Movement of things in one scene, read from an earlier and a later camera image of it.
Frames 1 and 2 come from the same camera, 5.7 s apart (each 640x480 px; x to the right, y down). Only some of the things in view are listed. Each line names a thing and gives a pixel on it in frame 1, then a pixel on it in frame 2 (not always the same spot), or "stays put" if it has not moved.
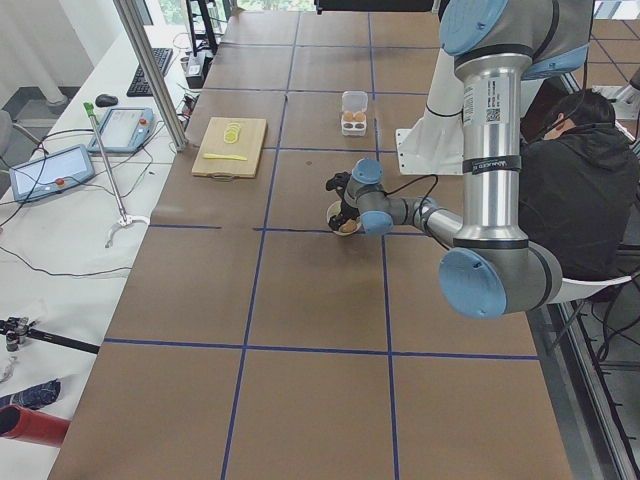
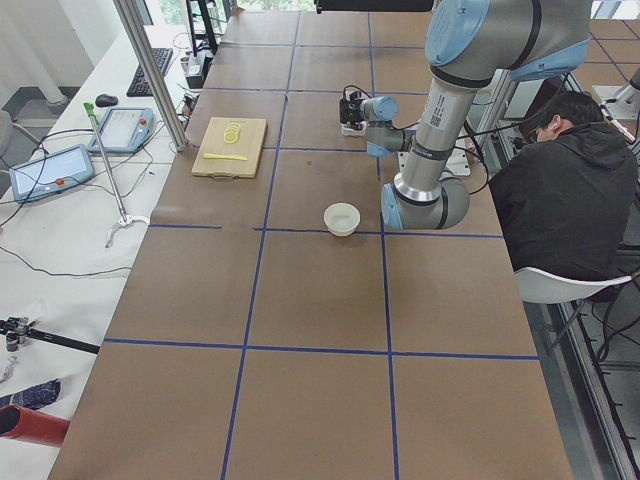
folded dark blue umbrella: x=34 y=397 stays put
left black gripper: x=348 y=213 → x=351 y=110
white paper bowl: x=333 y=210 stays put
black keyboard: x=140 y=86 stays put
